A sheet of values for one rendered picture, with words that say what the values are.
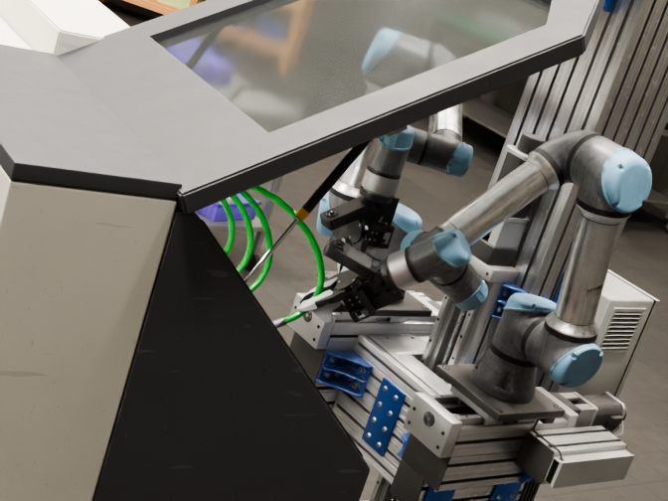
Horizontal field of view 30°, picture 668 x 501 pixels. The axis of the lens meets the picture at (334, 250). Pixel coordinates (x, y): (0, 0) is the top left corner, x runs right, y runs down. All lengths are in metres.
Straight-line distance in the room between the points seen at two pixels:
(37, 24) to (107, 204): 0.85
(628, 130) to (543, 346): 0.61
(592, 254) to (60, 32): 1.18
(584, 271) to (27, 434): 1.18
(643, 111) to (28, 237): 1.60
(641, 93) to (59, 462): 1.59
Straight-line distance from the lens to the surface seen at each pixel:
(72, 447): 2.19
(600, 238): 2.62
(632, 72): 2.95
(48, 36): 2.69
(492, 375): 2.84
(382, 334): 3.21
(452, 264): 2.39
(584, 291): 2.66
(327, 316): 2.49
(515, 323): 2.80
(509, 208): 2.60
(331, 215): 2.61
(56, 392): 2.12
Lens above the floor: 2.09
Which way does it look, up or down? 18 degrees down
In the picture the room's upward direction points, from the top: 18 degrees clockwise
